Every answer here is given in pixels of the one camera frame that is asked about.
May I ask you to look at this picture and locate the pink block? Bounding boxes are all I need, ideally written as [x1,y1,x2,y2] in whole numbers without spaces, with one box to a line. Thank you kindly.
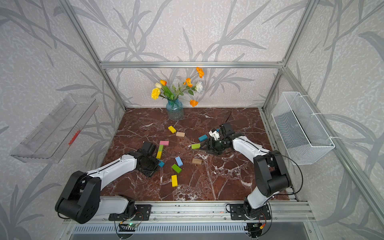
[159,141,169,146]

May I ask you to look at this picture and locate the light green block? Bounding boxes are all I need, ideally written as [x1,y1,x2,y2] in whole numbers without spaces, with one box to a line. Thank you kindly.
[191,144,201,150]

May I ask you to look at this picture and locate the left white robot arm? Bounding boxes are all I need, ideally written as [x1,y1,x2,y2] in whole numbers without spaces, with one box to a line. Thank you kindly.
[55,152,160,224]

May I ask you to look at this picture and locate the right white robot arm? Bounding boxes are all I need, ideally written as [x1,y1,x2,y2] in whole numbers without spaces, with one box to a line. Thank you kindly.
[200,134,292,211]

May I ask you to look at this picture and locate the green block lower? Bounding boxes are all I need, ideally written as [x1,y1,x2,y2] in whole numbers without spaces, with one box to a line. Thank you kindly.
[172,164,182,174]

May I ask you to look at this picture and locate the yellow block front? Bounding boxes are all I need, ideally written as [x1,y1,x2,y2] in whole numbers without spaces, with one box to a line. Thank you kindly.
[172,175,178,188]

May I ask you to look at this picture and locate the light blue block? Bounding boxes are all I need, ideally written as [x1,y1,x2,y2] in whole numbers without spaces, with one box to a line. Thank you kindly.
[175,156,183,167]

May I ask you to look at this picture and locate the tan wooden block lower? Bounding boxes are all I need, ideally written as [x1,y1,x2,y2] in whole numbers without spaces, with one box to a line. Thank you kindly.
[192,158,203,165]

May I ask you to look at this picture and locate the tan wooden block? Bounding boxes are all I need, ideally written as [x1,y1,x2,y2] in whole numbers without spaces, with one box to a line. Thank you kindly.
[176,132,186,138]
[192,158,203,165]

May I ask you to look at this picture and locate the yellow block near vase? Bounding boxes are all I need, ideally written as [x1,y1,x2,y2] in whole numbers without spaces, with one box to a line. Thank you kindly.
[168,126,177,134]

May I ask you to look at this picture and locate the tan wooden block upper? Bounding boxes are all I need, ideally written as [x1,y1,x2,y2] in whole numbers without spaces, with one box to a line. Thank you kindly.
[176,132,186,138]

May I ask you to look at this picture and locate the blue glass vase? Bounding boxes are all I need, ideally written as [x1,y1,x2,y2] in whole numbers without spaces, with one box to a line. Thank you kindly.
[166,99,184,121]

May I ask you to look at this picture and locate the left circuit board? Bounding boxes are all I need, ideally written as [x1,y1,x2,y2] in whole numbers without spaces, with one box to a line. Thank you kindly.
[118,222,142,232]

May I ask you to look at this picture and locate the circuit board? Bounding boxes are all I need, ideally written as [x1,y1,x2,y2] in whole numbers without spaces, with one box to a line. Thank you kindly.
[118,222,142,232]
[245,223,264,235]

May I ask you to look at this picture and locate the artificial flower bouquet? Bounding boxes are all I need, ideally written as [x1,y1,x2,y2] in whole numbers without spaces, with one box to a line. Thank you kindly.
[151,67,205,108]

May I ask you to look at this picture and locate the right circuit board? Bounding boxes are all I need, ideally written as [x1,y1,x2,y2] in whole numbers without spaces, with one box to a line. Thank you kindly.
[245,223,264,235]

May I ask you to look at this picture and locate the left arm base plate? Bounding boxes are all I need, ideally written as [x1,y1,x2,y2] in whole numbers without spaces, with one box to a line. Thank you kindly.
[108,204,152,222]

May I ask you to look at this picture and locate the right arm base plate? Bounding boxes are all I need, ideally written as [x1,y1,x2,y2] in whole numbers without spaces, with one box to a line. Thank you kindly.
[229,204,272,221]

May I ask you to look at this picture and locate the white wire mesh basket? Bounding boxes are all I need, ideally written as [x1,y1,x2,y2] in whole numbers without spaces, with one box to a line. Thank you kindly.
[272,92,335,165]

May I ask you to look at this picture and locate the clear plastic wall shelf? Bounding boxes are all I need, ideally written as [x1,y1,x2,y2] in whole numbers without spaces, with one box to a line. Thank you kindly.
[10,94,99,164]

